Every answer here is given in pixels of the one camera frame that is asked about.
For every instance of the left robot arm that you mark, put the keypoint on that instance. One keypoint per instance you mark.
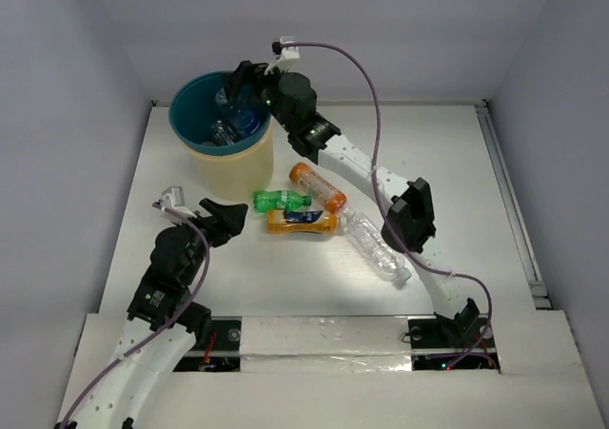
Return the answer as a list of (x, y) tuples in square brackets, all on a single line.
[(163, 320)]

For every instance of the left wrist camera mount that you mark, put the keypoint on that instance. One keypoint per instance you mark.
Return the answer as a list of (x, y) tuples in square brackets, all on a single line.
[(173, 198)]

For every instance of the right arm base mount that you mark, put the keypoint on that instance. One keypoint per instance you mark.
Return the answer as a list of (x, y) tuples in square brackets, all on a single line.
[(442, 344)]

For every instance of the clear ribbed plastic bottle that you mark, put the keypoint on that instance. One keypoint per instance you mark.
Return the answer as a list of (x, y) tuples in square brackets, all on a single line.
[(389, 265)]

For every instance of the silver taped front rail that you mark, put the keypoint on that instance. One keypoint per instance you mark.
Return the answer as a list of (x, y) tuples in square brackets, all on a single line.
[(324, 345)]

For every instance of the yellow bottle blue label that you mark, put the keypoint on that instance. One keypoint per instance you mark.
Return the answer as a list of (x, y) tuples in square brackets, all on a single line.
[(311, 221)]

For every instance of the clear bottle white cap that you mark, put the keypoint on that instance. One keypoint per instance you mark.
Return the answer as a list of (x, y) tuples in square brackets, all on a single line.
[(224, 134)]

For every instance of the orange bottle white label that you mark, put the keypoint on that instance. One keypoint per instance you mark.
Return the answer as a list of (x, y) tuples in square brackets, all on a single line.
[(317, 187)]

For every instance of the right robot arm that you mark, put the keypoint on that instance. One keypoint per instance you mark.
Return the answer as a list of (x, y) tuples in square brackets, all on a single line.
[(406, 206)]

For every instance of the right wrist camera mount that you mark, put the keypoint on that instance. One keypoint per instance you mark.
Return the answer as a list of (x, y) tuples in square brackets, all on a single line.
[(286, 53)]

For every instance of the aluminium rail right edge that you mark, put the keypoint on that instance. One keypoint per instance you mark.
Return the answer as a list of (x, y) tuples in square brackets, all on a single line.
[(526, 253)]

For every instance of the clear bottle blue label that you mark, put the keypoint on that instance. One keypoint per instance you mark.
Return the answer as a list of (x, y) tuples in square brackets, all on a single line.
[(239, 113)]

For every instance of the green plastic bottle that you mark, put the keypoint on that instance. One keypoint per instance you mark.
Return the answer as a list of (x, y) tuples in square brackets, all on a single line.
[(285, 200)]

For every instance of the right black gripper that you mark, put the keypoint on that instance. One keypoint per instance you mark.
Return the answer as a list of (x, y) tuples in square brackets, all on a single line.
[(245, 72)]

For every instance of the teal and cream bin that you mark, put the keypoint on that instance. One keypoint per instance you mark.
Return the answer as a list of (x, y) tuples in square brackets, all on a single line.
[(228, 172)]

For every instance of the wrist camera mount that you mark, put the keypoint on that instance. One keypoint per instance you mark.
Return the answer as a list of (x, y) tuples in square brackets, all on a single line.
[(173, 198), (286, 53)]

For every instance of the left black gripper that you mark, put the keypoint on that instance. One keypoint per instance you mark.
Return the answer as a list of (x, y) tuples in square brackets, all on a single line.
[(209, 217)]

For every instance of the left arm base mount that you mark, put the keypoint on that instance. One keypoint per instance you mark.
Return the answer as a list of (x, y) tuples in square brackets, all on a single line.
[(219, 353)]

